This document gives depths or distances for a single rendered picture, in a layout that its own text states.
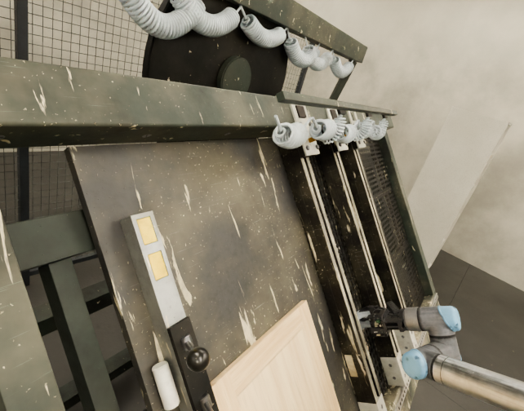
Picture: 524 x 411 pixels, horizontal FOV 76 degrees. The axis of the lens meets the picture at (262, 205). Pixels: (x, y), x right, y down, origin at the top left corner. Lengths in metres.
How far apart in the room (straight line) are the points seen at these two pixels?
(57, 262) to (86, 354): 0.17
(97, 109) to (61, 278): 0.30
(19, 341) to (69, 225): 0.22
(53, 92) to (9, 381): 0.40
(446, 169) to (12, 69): 4.29
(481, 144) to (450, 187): 0.56
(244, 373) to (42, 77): 0.70
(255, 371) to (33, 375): 0.49
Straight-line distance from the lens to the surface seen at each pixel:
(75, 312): 0.70
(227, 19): 1.26
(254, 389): 0.90
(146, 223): 0.68
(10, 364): 0.57
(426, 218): 4.63
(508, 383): 1.05
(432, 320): 1.22
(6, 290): 0.57
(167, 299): 0.69
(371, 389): 1.35
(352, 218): 1.41
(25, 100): 0.59
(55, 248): 0.68
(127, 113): 0.66
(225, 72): 1.36
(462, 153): 4.48
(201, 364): 0.59
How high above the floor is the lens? 1.96
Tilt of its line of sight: 23 degrees down
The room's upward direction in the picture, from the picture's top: 17 degrees clockwise
